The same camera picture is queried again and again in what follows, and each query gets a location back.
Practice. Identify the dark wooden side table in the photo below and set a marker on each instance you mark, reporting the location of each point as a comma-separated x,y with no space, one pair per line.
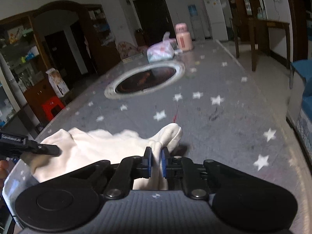
259,39

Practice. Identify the cream white garment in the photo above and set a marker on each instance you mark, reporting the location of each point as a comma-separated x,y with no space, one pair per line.
79,149

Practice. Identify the pink thermos jug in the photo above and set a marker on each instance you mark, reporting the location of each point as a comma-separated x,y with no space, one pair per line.
183,37

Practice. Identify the tissue pack in plastic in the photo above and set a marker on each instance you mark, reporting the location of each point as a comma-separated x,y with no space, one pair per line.
161,51

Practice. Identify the white refrigerator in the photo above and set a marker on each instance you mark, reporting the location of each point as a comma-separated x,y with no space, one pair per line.
216,18

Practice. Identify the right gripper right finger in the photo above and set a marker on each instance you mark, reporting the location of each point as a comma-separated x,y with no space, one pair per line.
183,174

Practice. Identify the dark wooden door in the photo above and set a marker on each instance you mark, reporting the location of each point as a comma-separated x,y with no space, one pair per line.
155,20

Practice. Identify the pink patterned child seat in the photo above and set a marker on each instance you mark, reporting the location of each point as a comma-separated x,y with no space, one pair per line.
127,49

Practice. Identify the dark wooden shelf cabinet left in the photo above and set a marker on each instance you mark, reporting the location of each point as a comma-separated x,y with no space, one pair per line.
73,38

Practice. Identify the white milk carton box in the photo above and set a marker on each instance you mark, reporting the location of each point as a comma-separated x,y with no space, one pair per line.
57,83

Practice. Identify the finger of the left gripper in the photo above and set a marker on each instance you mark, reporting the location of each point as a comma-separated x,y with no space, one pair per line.
32,148

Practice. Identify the blue covered sofa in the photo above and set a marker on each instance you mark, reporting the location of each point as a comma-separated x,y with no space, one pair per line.
299,107

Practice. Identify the red plastic stool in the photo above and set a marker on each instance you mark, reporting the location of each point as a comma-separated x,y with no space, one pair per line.
52,107

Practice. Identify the dark wooden display cabinet right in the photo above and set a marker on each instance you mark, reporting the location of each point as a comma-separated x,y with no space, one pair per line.
242,10

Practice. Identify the round black induction cooker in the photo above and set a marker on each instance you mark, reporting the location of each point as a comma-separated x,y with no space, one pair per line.
145,79

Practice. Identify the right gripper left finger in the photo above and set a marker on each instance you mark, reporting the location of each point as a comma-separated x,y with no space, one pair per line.
121,176

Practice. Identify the water dispenser with blue bottle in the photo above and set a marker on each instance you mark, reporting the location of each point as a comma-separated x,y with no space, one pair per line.
196,23

